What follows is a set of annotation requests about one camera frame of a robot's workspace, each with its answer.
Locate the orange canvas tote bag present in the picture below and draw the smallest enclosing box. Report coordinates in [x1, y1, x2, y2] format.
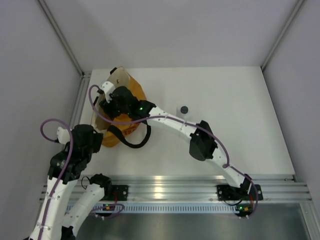
[91, 66, 152, 149]

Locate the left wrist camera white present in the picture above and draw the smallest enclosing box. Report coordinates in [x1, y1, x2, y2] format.
[56, 127, 74, 145]

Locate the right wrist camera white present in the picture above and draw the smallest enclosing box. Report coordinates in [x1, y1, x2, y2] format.
[97, 80, 116, 103]

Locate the white bottle grey cap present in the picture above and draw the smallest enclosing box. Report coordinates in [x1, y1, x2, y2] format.
[176, 105, 191, 121]

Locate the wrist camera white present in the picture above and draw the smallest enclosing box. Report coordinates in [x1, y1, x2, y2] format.
[97, 80, 116, 103]
[56, 127, 74, 145]

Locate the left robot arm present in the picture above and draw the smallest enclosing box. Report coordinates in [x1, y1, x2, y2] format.
[29, 124, 113, 240]

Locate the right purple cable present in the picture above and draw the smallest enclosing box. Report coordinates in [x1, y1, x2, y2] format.
[88, 84, 261, 218]

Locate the purple cable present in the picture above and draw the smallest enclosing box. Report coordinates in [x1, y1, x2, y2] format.
[88, 84, 261, 218]
[37, 118, 76, 240]

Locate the perforated cable tray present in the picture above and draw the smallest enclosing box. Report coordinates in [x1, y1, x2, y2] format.
[90, 203, 239, 214]

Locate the aluminium front rail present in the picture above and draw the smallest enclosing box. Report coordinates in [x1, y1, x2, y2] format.
[38, 174, 313, 203]

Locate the aluminium frame left rail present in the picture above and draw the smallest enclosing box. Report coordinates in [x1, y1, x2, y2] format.
[36, 0, 92, 127]

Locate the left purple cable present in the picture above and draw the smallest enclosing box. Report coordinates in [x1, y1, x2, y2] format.
[37, 118, 76, 240]

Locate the right frame rail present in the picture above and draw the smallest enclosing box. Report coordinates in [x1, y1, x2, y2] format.
[260, 0, 308, 73]

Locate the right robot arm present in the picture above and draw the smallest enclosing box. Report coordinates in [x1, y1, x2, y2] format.
[98, 82, 263, 201]

